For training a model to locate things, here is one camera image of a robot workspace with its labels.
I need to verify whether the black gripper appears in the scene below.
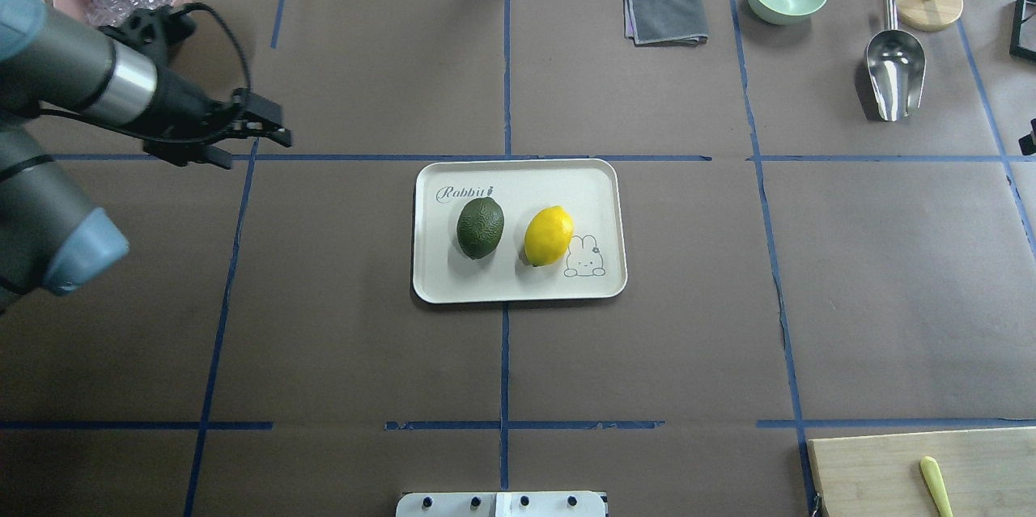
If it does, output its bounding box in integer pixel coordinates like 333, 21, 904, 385
142, 68, 295, 169

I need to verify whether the green lime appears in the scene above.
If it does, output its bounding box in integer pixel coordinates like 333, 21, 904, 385
456, 197, 506, 260

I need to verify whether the yellow lemon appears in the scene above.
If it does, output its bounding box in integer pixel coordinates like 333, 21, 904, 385
523, 205, 574, 267

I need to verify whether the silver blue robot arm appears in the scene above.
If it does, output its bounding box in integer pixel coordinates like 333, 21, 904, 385
1, 0, 293, 310

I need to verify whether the cream rabbit tray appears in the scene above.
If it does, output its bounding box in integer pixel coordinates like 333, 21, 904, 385
412, 159, 628, 304

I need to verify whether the dark tray with glasses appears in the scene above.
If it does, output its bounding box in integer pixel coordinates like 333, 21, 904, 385
1008, 0, 1035, 63

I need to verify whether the grey folded cloth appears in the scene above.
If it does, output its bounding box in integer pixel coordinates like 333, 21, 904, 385
624, 0, 710, 46

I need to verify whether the metal scoop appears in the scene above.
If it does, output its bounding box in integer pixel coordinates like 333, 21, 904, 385
864, 0, 928, 122

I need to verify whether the yellow plastic knife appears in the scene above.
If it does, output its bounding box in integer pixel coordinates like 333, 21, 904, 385
919, 456, 954, 517

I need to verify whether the bamboo cutting board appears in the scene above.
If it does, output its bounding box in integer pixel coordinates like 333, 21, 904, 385
808, 427, 1035, 516

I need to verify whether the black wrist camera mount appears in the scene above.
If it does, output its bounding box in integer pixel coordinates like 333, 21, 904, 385
96, 6, 197, 65

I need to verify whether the black camera cable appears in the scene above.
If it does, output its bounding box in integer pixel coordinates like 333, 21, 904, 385
182, 2, 253, 109

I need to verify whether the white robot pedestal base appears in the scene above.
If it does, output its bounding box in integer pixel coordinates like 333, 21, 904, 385
395, 490, 609, 516

